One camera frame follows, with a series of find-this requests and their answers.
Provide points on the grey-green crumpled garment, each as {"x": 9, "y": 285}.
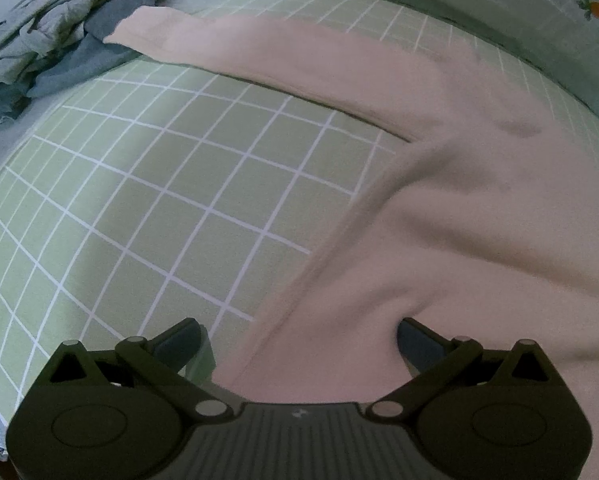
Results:
{"x": 64, "y": 7}

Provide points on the blue-grey garment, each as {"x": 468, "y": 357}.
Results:
{"x": 74, "y": 62}

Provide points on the green checked bed sheet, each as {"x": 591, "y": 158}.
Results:
{"x": 169, "y": 200}

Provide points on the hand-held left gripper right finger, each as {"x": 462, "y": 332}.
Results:
{"x": 418, "y": 342}

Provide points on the pink sweatshirt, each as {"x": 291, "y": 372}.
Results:
{"x": 454, "y": 195}

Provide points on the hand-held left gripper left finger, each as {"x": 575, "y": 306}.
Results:
{"x": 177, "y": 347}

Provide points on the carrot print quilt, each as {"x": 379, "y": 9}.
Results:
{"x": 509, "y": 5}

